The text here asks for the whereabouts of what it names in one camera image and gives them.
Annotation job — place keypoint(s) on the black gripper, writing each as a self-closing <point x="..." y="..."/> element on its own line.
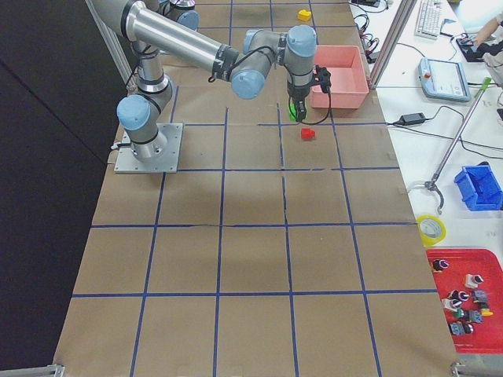
<point x="295" y="94"/>

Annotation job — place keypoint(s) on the green toy block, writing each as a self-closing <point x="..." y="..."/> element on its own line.
<point x="291" y="110"/>

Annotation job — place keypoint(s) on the pink plastic box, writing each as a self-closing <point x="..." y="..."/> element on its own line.
<point x="348" y="80"/>

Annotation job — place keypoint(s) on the red toy block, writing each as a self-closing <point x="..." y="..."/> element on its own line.
<point x="307" y="134"/>

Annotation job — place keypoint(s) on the yellow toy block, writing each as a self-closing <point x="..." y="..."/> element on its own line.
<point x="304" y="15"/>

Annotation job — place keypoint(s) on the black power adapter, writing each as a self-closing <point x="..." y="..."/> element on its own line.
<point x="412" y="119"/>

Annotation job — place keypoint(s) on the teach pendant tablet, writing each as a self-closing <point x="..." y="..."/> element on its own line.
<point x="444" y="80"/>

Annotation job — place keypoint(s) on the white keyboard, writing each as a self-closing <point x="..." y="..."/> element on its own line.
<point x="428" y="23"/>

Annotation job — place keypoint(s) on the yellow tape roll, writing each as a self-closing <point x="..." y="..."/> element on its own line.
<point x="431" y="229"/>

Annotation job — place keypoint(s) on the blue plastic bin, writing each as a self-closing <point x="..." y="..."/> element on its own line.
<point x="479" y="188"/>

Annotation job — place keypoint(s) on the red plastic tray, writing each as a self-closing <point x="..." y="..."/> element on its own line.
<point x="469" y="284"/>

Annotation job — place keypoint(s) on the aluminium frame post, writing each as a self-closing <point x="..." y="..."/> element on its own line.
<point x="398" y="24"/>

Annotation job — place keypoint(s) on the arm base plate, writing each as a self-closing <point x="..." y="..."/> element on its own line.
<point x="159" y="156"/>

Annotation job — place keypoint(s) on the green handled reacher grabber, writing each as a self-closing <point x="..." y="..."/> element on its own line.
<point x="431" y="184"/>

